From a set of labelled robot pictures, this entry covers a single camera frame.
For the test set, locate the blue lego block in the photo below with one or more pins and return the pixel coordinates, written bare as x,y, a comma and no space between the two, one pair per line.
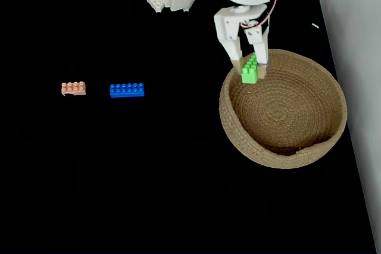
127,90

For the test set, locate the pink lego block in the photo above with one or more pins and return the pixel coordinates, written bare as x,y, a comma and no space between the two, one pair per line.
73,88

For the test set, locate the small white tape strip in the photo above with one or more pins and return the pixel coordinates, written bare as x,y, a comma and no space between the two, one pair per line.
315,25

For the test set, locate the green lego block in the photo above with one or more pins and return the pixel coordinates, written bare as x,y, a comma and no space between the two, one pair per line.
249,72

